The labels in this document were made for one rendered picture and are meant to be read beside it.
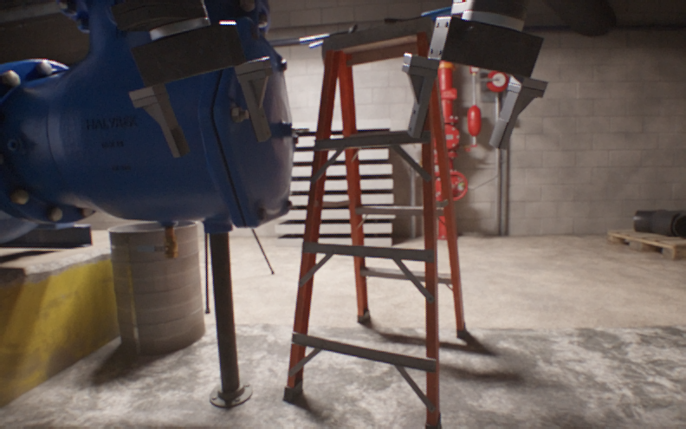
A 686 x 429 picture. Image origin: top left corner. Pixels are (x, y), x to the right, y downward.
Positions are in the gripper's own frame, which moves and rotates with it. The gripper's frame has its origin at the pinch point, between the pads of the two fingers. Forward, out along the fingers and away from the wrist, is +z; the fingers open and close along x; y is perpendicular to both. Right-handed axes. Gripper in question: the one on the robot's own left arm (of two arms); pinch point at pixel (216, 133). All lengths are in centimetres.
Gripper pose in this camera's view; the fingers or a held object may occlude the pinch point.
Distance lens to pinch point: 51.6
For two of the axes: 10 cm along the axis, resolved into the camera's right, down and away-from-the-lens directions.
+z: 1.9, 8.6, 4.7
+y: 1.0, -4.9, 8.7
